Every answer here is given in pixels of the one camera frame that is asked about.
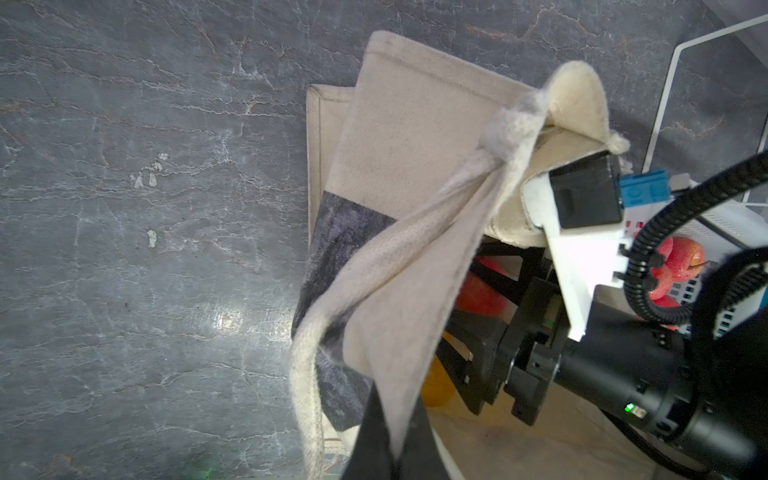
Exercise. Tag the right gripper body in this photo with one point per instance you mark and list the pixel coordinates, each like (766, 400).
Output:
(520, 356)

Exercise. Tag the red apple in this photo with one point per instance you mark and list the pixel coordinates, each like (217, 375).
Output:
(477, 297)
(684, 260)

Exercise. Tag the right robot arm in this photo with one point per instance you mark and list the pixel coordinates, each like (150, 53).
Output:
(671, 376)

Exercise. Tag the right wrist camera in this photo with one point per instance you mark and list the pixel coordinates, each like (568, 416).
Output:
(590, 215)

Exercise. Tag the cream canvas grocery bag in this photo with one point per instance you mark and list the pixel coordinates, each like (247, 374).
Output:
(432, 157)

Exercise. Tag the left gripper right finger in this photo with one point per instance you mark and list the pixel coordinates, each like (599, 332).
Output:
(420, 458)

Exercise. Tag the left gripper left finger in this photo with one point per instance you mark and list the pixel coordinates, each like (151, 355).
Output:
(371, 457)

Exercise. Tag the white plastic fruit basket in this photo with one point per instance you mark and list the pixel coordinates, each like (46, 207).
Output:
(723, 230)

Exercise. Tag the yellow pear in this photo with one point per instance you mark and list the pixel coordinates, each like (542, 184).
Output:
(438, 388)

